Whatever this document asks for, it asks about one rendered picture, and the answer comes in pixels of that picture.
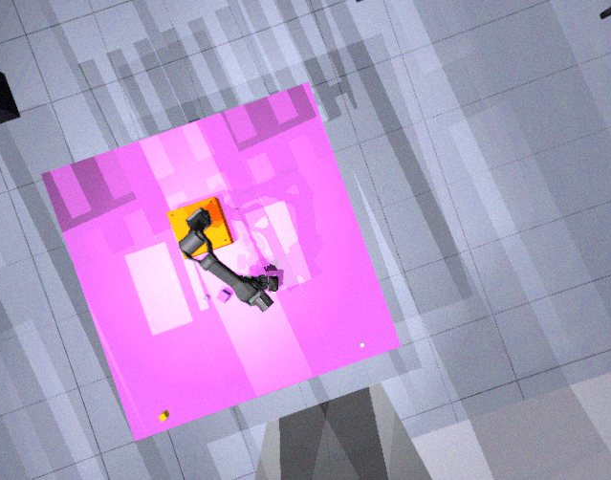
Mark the purple cube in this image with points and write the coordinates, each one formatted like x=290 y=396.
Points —
x=224 y=295

